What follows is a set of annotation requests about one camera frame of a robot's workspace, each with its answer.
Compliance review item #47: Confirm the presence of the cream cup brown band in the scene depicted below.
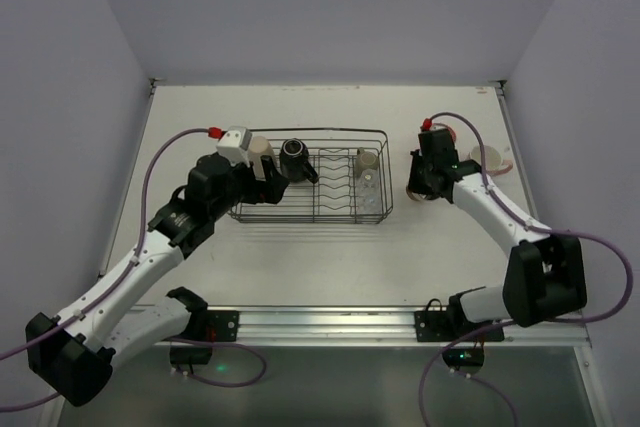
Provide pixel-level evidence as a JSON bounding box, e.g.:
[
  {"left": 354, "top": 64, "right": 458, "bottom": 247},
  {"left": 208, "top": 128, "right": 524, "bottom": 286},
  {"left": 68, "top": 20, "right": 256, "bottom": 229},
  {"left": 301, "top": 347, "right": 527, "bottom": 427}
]
[{"left": 406, "top": 187, "right": 430, "bottom": 202}]

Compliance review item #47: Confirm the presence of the black mug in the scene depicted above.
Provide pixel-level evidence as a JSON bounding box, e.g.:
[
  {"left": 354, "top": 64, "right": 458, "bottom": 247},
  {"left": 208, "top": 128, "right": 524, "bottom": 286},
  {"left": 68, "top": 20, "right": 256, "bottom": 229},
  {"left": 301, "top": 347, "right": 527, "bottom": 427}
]
[{"left": 279, "top": 138, "right": 319, "bottom": 184}]

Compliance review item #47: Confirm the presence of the salmon pink plastic cup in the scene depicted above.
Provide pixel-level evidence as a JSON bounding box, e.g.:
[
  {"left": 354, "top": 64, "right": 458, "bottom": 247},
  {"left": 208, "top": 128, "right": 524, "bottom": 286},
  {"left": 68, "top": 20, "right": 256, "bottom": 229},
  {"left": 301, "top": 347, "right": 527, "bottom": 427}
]
[{"left": 430, "top": 122, "right": 457, "bottom": 144}]

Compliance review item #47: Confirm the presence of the beige tall cup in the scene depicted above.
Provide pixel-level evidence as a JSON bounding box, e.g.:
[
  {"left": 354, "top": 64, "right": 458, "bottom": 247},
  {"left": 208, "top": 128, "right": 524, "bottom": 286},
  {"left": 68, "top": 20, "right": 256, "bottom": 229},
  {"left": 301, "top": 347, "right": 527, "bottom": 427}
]
[{"left": 248, "top": 135, "right": 275, "bottom": 180}]

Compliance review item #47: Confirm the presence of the pink faceted mug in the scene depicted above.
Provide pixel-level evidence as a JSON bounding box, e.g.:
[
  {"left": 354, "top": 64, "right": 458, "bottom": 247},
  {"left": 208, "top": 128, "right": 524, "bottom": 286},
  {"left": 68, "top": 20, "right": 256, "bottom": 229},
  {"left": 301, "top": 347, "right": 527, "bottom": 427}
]
[{"left": 467, "top": 145, "right": 513, "bottom": 177}]

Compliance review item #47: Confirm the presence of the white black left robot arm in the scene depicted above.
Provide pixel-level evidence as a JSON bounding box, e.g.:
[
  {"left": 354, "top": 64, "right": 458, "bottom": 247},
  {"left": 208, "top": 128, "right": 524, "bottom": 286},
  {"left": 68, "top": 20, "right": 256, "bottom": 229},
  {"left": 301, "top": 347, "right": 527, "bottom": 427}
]
[{"left": 26, "top": 153, "right": 289, "bottom": 407}]

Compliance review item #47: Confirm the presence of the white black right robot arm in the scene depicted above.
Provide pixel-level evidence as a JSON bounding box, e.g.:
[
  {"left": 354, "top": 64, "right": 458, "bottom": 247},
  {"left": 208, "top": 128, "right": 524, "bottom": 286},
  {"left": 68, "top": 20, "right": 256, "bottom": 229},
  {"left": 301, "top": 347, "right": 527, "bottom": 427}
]
[{"left": 408, "top": 128, "right": 587, "bottom": 337}]

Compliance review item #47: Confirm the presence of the grey beige small mug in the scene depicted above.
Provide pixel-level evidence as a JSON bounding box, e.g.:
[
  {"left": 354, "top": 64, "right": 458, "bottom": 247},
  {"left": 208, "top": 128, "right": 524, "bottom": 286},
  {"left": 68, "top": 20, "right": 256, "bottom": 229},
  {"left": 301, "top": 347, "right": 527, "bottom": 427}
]
[{"left": 354, "top": 148, "right": 379, "bottom": 178}]

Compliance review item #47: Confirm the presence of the clear glass lower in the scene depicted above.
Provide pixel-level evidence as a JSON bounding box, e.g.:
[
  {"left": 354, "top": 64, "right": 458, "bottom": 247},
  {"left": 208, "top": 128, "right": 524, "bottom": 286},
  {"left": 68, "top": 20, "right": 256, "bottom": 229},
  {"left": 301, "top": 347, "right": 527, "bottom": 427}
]
[{"left": 356, "top": 195, "right": 383, "bottom": 218}]

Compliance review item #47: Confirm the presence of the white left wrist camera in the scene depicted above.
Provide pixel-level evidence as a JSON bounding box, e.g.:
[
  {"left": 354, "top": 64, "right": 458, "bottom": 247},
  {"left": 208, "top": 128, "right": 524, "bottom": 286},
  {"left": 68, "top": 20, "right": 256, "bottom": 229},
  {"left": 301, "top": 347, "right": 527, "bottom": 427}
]
[{"left": 216, "top": 126, "right": 252, "bottom": 166}]

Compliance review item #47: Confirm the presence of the grey wire dish rack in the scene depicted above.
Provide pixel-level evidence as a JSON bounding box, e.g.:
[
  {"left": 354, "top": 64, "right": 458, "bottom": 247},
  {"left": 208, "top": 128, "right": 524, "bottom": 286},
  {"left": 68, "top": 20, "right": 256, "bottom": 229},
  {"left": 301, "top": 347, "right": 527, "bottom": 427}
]
[{"left": 229, "top": 127, "right": 393, "bottom": 224}]

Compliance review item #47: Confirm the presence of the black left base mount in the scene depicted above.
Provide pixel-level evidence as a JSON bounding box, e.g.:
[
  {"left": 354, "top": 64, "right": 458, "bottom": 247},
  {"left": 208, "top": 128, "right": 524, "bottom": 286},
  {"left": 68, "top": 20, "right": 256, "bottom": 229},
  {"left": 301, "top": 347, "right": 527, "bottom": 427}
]
[{"left": 169, "top": 310, "right": 239, "bottom": 368}]

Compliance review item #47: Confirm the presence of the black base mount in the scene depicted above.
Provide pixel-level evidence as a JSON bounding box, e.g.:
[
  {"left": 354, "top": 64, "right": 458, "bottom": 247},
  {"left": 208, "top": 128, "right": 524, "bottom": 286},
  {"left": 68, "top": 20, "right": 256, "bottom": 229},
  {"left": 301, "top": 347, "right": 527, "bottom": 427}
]
[
  {"left": 414, "top": 298, "right": 485, "bottom": 375},
  {"left": 169, "top": 310, "right": 239, "bottom": 368}
]

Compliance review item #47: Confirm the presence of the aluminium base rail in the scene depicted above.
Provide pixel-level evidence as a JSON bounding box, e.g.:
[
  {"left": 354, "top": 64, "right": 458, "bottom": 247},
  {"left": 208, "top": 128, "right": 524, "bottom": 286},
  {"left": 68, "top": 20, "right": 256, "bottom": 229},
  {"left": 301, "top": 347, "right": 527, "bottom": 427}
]
[{"left": 208, "top": 306, "right": 591, "bottom": 348}]

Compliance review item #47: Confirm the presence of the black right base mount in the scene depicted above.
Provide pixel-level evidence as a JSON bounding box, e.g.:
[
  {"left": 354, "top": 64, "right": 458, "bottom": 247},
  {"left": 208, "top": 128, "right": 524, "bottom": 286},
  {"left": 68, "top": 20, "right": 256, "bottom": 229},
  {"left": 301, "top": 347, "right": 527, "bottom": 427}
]
[{"left": 414, "top": 298, "right": 485, "bottom": 375}]

